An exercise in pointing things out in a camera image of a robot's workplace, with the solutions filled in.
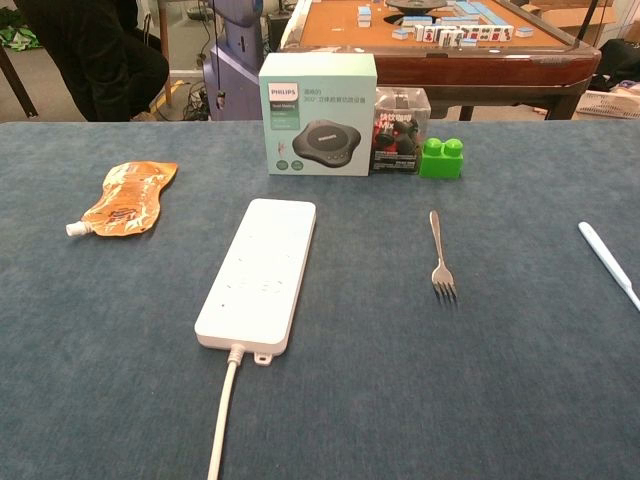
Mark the white power strip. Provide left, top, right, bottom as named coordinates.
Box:
left=194, top=198, right=317, bottom=365

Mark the clear coffee capsule box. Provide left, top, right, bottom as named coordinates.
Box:
left=368, top=87, right=432, bottom=176

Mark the metal fork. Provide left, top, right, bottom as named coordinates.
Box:
left=428, top=209, right=459, bottom=304

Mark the green toy building block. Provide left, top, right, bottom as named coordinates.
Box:
left=418, top=137, right=465, bottom=180

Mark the mint Philips speaker box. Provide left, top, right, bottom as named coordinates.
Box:
left=258, top=52, right=378, bottom=177

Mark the purple machine stand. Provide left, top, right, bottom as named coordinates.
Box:
left=202, top=0, right=266, bottom=122

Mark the orange spout pouch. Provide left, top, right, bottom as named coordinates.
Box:
left=65, top=160, right=179, bottom=238

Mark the blue table cloth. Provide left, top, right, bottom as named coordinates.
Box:
left=0, top=119, right=640, bottom=480

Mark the wooden mahjong table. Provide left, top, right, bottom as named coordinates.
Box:
left=278, top=0, right=603, bottom=122

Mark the black round table hub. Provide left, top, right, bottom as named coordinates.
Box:
left=384, top=0, right=449, bottom=14

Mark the white light blue toothbrush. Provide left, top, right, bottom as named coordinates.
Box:
left=577, top=221, right=640, bottom=312

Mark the person in black clothes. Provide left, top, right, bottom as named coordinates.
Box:
left=12, top=0, right=170, bottom=123

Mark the white plastic basket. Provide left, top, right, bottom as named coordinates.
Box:
left=574, top=89, right=640, bottom=120

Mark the black slanted furniture leg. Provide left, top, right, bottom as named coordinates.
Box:
left=0, top=43, right=39, bottom=120

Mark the black bag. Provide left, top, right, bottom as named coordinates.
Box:
left=594, top=38, right=640, bottom=94

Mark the white power cable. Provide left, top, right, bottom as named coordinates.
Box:
left=207, top=344, right=246, bottom=480

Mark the black hanging cable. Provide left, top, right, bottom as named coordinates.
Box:
left=211, top=0, right=227, bottom=109

